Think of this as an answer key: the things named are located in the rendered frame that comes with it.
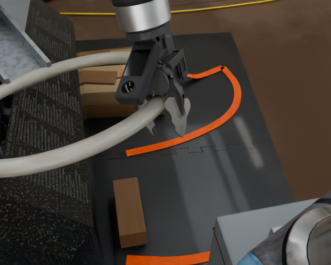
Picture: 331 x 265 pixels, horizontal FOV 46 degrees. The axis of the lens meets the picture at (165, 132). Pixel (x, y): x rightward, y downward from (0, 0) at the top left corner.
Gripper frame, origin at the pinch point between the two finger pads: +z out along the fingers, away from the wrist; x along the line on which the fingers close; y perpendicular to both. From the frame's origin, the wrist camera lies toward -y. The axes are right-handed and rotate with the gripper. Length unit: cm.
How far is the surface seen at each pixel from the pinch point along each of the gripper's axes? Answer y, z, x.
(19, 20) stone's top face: 65, -7, 98
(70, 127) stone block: 38, 26, 63
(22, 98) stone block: 30, 10, 72
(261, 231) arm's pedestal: 10.2, 33.4, -13.0
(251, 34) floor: 231, 63, 49
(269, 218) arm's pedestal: 14.1, 33.0, -14.1
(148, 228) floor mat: 54, 92, 56
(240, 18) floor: 249, 56, 62
